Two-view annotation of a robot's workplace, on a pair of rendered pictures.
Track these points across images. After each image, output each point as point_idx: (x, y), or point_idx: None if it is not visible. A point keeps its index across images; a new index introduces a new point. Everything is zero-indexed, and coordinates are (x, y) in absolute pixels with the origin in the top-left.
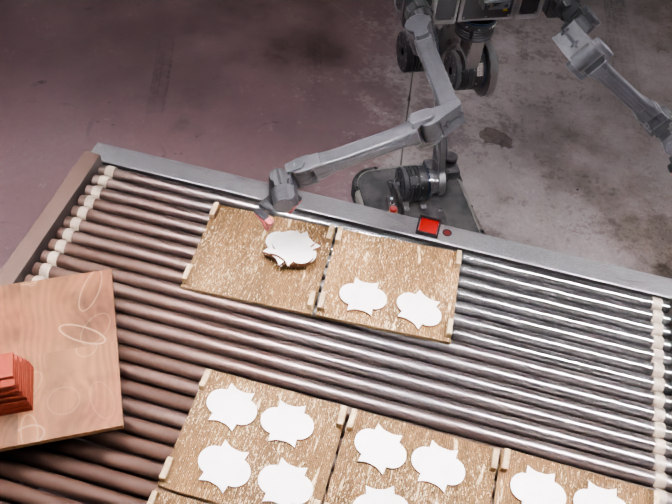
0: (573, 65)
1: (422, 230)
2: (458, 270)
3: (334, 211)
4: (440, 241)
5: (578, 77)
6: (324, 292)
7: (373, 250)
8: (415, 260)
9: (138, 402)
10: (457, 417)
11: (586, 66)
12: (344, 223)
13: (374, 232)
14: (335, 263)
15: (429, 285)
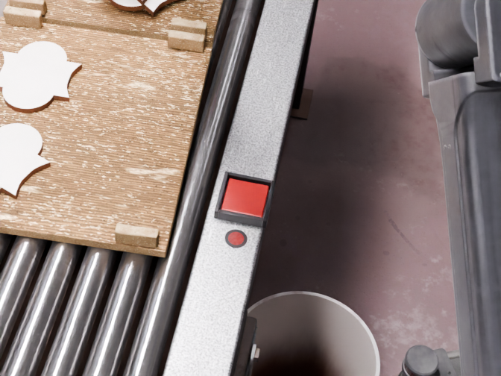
0: (424, 3)
1: (228, 184)
2: (110, 241)
3: (266, 51)
4: (207, 224)
5: (421, 71)
6: (36, 13)
7: (158, 97)
8: (136, 164)
9: None
10: None
11: (430, 36)
12: (235, 64)
13: (216, 107)
14: (121, 42)
15: (66, 185)
